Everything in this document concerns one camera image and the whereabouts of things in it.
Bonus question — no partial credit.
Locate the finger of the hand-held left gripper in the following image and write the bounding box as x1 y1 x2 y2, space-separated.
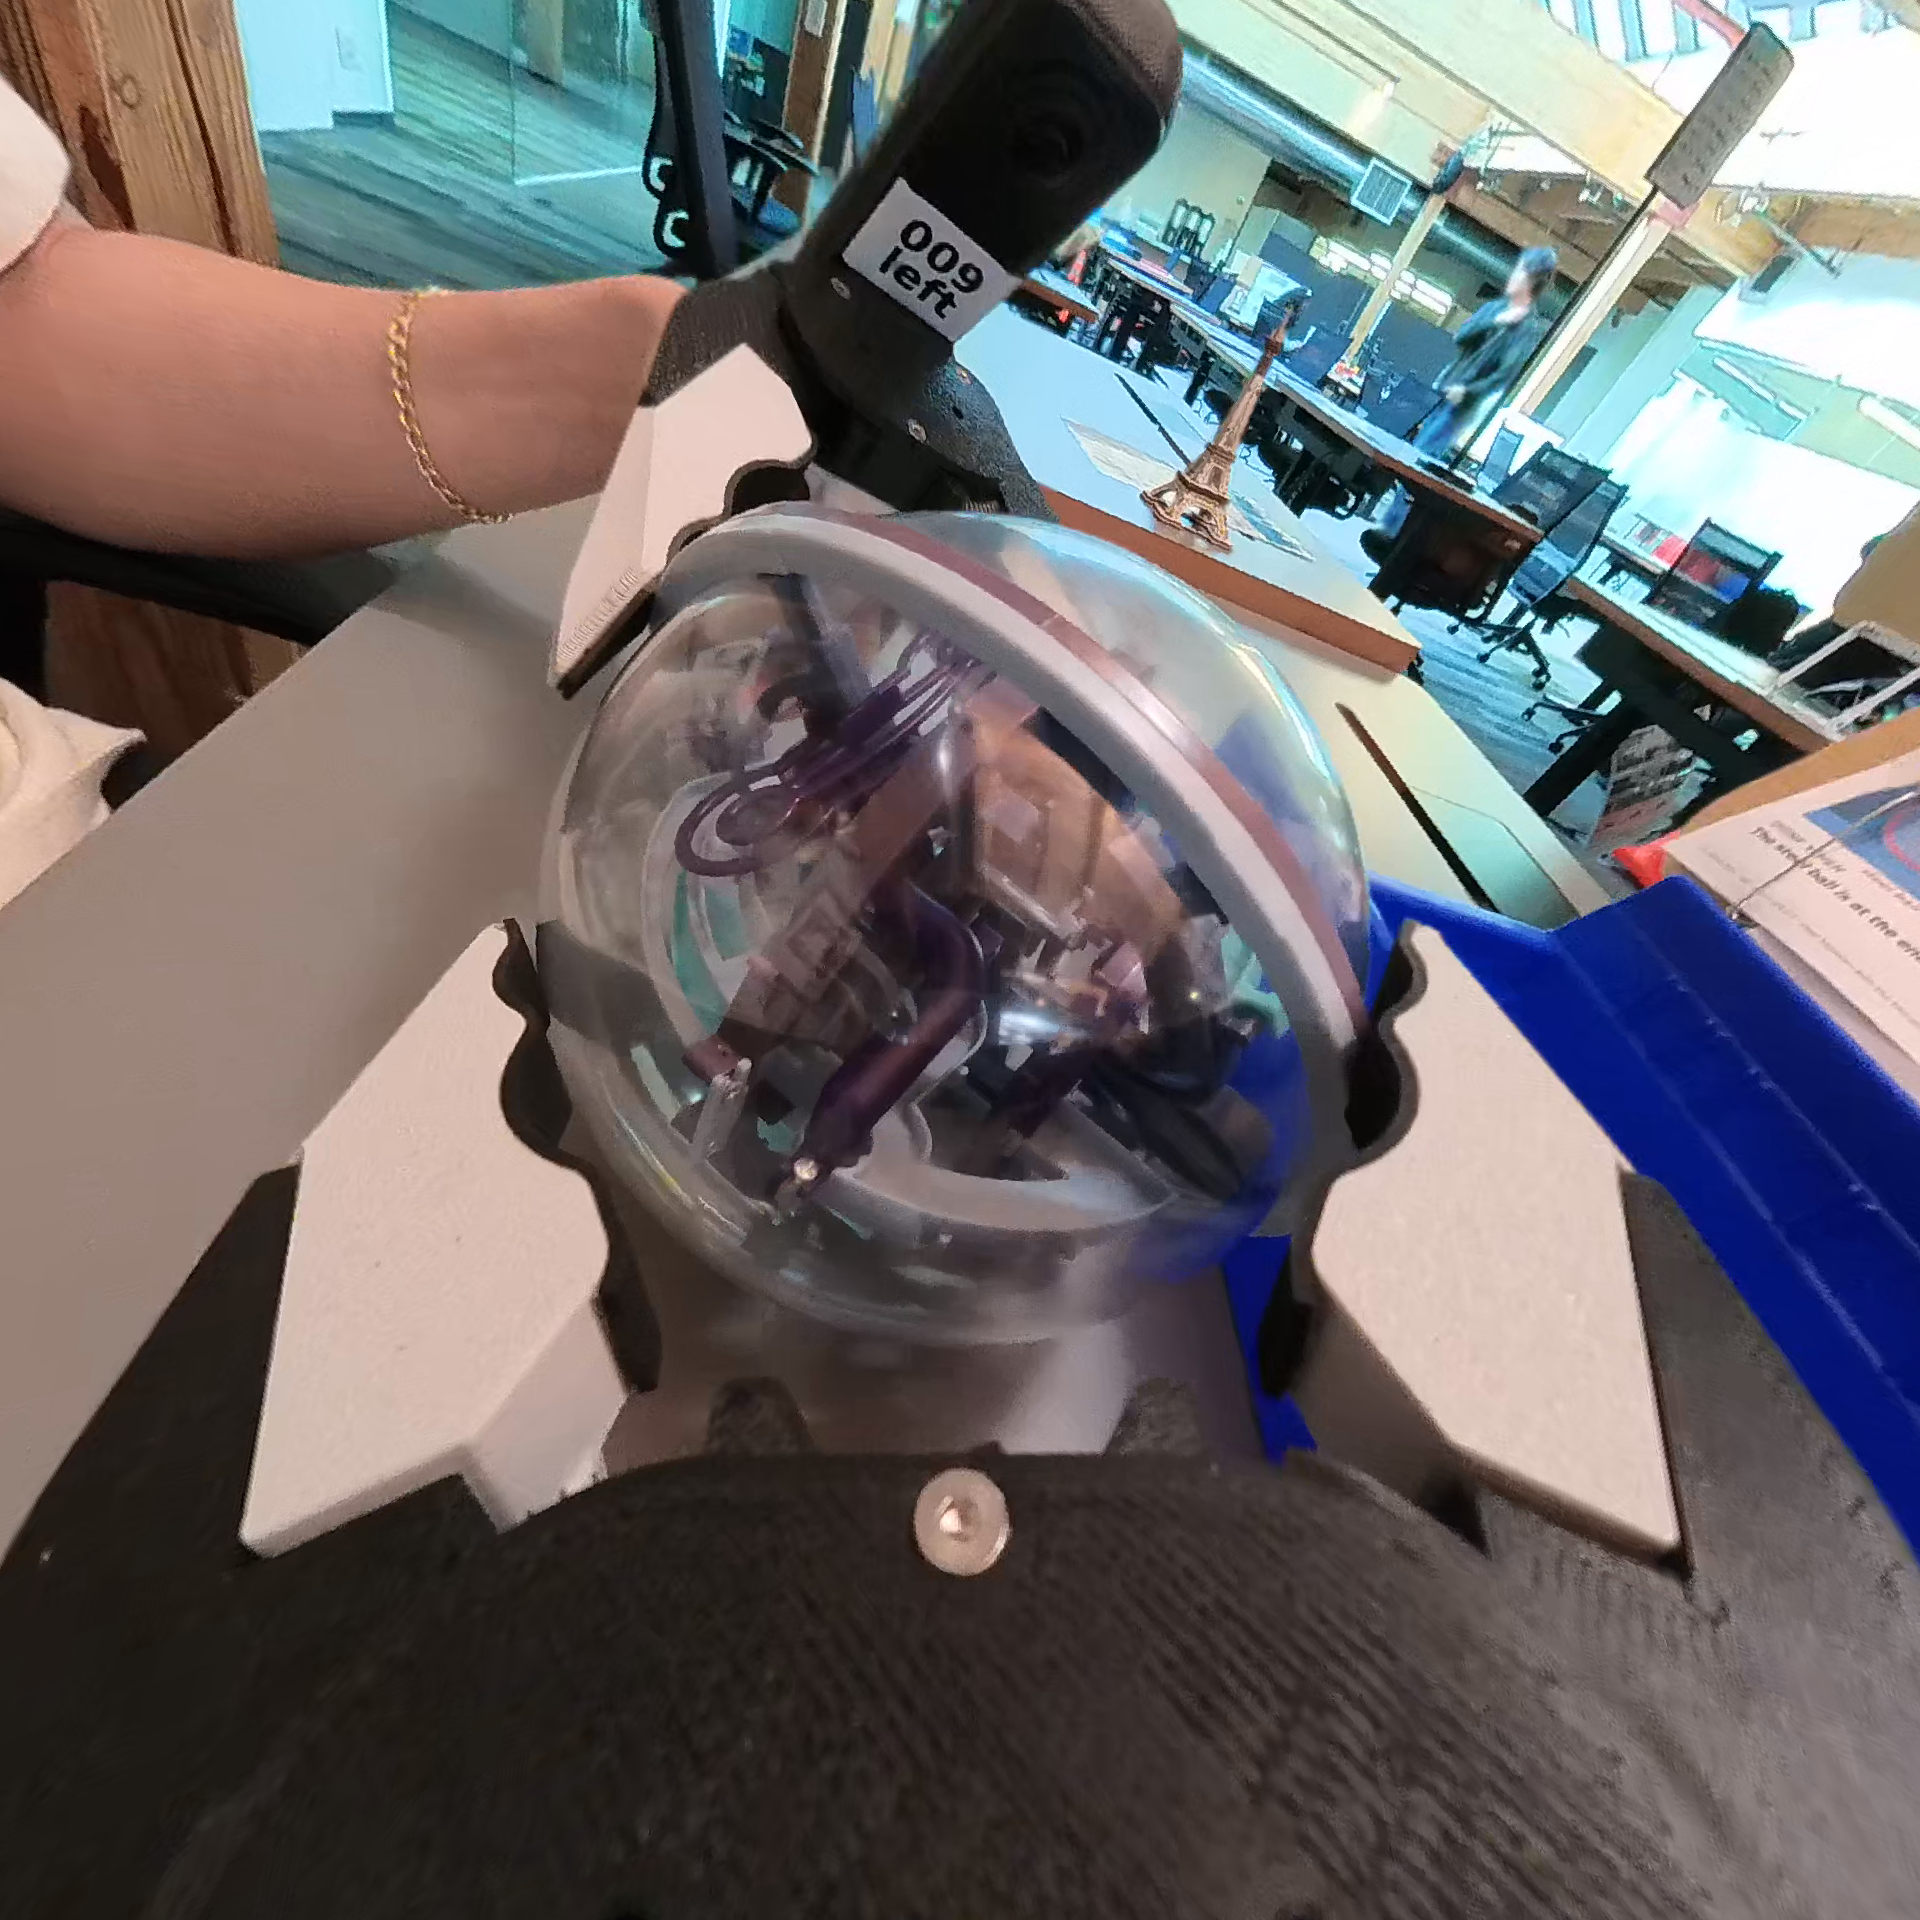
548 342 818 701

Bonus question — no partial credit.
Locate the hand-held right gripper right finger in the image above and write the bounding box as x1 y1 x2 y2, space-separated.
1257 919 1692 1578

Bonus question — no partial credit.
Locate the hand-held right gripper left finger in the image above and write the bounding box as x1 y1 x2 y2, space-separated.
241 919 666 1557

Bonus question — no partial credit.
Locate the clear maze ball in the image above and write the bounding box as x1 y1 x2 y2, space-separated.
537 508 1373 1343

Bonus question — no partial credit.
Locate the person's left forearm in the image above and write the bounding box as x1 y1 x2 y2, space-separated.
0 223 692 559

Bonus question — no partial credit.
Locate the black office chair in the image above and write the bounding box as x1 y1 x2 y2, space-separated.
642 0 818 279
1477 471 1629 730

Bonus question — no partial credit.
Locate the blue plastic bin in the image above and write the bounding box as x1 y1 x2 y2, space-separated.
1223 874 1920 1554

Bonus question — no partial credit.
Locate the small metal tower model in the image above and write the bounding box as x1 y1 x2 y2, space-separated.
1141 307 1299 553

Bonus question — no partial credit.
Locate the printed instruction sheet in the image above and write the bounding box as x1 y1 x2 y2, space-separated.
1664 756 1920 1097

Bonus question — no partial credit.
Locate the cardboard box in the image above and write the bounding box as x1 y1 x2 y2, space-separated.
1680 703 1920 841

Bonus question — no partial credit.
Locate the long office desk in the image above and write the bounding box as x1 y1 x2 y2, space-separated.
1522 570 1840 819

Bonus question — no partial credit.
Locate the black sign on pole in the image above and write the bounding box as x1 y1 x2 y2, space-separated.
1477 23 1796 474

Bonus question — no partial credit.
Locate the gold chain bracelet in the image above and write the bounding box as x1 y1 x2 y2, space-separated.
391 287 514 527

